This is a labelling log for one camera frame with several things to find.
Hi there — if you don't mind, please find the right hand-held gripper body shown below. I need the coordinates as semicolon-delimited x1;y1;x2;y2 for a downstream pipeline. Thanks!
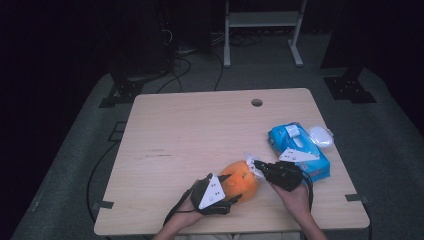
264;147;321;193

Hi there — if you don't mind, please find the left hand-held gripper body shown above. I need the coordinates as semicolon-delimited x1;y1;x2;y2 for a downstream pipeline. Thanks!
190;172;235;216

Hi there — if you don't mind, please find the white wet wipe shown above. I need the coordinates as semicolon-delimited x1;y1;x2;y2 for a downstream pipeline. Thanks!
243;152;266;180

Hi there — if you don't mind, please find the orange plush toy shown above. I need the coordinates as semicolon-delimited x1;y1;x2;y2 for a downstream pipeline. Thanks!
218;160;260;205

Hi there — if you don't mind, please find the blue wet wipes pack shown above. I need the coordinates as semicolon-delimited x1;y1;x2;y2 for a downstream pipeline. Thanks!
267;121;335;183

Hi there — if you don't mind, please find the person's right hand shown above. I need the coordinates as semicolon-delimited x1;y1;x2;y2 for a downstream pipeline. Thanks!
270;182;312;218

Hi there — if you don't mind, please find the person's left hand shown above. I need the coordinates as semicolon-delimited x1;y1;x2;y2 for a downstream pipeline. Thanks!
170;199;206;230

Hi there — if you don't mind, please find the black tape strip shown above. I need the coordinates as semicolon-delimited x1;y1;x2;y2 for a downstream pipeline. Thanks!
345;193;370;205
91;200;115;211

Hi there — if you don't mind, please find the black stand base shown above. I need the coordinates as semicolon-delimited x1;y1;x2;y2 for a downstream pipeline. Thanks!
98;78;145;109
323;66;378;105

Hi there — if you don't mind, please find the dark floor outlet plate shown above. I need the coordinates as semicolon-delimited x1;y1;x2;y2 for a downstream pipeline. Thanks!
107;121;128;143

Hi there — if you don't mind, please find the white metal stand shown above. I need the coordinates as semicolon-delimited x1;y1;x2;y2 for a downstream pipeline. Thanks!
223;0;308;69

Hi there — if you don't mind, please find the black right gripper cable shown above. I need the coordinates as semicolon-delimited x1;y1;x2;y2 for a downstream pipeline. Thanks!
301;169;315;213

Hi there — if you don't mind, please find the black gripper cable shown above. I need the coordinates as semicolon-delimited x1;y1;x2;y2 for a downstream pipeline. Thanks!
301;169;315;213
163;181;201;226

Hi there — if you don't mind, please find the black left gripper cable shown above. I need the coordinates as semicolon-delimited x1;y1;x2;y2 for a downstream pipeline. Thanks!
163;181;201;226

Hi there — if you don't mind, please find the long black floor cable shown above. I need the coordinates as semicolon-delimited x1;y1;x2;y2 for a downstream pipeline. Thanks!
86;141;120;223

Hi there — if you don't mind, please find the tangle of floor cables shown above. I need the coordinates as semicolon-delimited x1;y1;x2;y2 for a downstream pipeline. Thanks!
210;30;265;48

